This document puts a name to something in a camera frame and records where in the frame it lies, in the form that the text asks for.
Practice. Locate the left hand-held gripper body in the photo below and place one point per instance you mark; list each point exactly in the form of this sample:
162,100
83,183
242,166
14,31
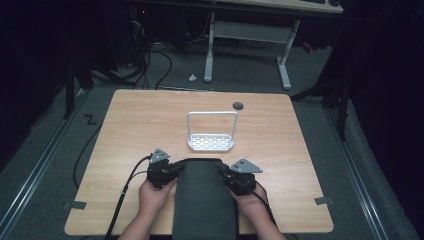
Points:
161,173

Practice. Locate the small red object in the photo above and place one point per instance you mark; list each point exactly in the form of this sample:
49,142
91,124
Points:
307,47

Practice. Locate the black metal stand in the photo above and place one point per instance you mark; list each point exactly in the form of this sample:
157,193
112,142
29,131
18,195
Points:
69,86
341,110

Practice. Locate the black round table grommet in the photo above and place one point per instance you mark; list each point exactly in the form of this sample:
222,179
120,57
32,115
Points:
237,106

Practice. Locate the white metal rack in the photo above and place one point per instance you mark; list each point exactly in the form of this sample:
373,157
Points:
210,142

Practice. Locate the white-legged desk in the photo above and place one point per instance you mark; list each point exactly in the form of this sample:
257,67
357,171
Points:
250,31

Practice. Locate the grey tape strip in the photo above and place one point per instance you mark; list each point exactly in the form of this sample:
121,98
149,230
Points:
323,200
75,204

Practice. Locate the crumpled white paper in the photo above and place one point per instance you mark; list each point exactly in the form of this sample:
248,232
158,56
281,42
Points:
192,78

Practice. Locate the person's left hand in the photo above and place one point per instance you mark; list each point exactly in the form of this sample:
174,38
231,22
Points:
151,200

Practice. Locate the metal floor rail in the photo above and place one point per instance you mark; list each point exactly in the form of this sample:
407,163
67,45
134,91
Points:
360,183
33,176

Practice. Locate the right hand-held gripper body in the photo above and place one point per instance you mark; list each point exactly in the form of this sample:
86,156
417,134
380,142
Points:
245,180

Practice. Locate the person's right hand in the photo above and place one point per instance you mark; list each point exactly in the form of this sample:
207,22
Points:
255,206

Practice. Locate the dark grey and yellow cloth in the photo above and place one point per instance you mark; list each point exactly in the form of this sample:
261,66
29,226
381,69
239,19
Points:
205,200

